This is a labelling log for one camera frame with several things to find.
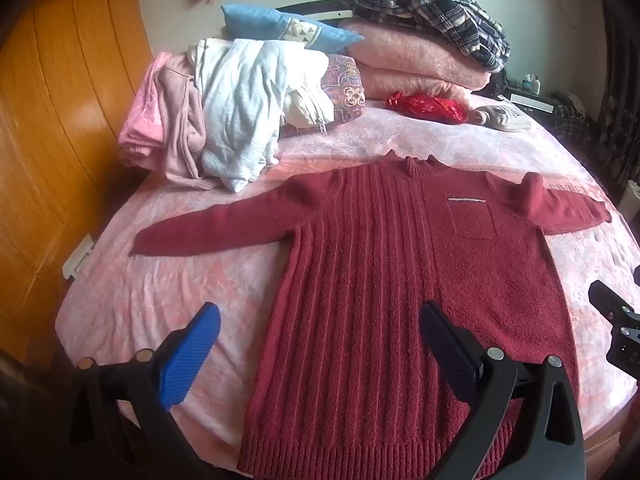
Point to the grey plaid cloth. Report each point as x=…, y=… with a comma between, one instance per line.
x=572, y=117

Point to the navy white plaid garment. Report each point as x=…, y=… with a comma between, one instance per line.
x=450, y=15

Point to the dark patterned curtain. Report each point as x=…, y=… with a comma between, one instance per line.
x=622, y=85

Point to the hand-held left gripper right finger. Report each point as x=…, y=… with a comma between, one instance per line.
x=447, y=347

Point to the white ribbed knit garment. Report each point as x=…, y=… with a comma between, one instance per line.
x=240, y=110

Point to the bright pink folded cloth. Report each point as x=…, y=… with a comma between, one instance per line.
x=142, y=120

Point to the small white bottle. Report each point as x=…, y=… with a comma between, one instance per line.
x=536, y=85

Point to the orange wooden wardrobe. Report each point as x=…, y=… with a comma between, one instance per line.
x=60, y=110

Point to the cream white cloth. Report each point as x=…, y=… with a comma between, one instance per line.
x=307, y=102

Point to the dusty pink garment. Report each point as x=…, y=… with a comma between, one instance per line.
x=175, y=130

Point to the blue pillow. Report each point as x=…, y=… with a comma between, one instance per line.
x=255, y=22

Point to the red embroidered pouch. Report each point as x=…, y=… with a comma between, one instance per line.
x=430, y=106

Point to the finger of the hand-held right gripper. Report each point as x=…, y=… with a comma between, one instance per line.
x=607, y=300
x=625, y=350

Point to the folded pink fluffy blanket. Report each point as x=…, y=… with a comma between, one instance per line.
x=415, y=60

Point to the pink floral bed blanket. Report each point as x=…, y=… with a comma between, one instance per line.
x=175, y=285

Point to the dark red knit sweater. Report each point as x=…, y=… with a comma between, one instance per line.
x=375, y=260

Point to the white plastic bracket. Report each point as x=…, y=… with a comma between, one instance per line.
x=79, y=256

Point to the black headboard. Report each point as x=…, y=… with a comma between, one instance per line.
x=320, y=6

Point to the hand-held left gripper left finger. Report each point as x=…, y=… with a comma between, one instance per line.
x=192, y=355

